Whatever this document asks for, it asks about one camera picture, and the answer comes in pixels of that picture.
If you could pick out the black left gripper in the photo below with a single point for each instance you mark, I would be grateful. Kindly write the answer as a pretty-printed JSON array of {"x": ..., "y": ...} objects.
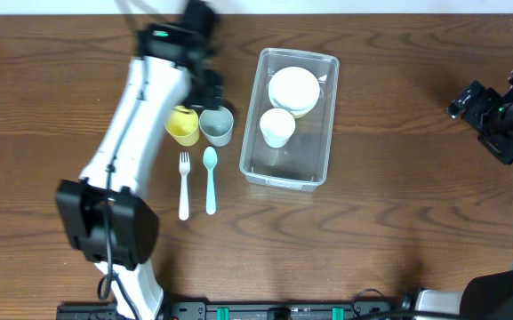
[{"x": 212, "y": 95}]

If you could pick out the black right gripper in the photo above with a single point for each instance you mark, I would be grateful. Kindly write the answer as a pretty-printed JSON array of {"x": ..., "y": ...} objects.
[{"x": 468, "y": 107}]

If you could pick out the grey plastic cup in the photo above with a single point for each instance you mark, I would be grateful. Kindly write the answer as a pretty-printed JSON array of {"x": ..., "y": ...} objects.
[{"x": 217, "y": 126}]

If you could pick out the yellow plastic cup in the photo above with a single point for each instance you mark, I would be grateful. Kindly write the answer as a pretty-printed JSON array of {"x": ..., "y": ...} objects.
[{"x": 183, "y": 126}]

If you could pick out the mint green plastic spoon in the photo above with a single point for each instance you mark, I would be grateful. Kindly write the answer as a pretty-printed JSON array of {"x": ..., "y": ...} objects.
[{"x": 210, "y": 160}]

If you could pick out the white plastic fork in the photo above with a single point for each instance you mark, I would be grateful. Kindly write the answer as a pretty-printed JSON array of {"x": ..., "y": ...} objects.
[{"x": 184, "y": 169}]

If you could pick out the white plastic cup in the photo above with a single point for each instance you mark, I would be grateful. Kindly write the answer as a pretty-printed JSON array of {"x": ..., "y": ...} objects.
[{"x": 277, "y": 127}]

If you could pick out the white plastic bowl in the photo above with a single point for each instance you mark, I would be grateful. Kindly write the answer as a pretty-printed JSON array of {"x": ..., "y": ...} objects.
[{"x": 294, "y": 89}]

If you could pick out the yellow plastic bowl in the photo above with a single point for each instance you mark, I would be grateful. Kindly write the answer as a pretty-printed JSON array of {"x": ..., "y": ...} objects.
[{"x": 301, "y": 113}]

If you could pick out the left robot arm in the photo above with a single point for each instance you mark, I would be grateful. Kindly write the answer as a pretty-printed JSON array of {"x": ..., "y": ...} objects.
[{"x": 103, "y": 212}]

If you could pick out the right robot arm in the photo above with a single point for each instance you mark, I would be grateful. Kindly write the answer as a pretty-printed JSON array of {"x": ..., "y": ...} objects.
[{"x": 486, "y": 297}]

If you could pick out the clear plastic container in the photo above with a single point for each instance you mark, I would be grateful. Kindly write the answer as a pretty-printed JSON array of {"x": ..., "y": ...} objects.
[{"x": 302, "y": 163}]

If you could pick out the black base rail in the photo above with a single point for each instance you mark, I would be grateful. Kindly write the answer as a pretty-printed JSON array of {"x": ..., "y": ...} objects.
[{"x": 198, "y": 310}]

